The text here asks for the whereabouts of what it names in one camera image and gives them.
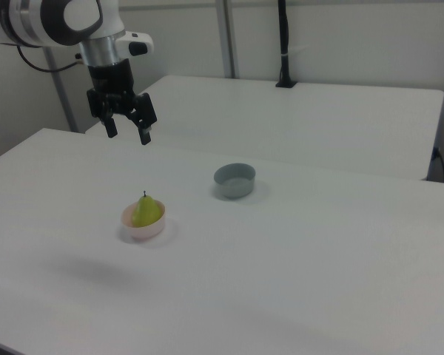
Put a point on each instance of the green apple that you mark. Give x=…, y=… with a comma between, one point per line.
x=144, y=214

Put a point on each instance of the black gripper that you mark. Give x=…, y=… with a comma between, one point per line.
x=112, y=85

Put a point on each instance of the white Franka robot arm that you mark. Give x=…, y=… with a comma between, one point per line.
x=40, y=22

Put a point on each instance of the black camera pole with clamp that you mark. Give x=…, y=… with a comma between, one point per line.
x=284, y=37

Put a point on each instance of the pink bowl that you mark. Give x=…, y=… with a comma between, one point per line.
x=144, y=233

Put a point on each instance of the white side table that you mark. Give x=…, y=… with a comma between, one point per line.
x=281, y=122

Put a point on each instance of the grey bowl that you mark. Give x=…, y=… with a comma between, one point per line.
x=233, y=188

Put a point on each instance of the grey aluminium frame post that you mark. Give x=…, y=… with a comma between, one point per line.
x=62, y=92
x=227, y=37

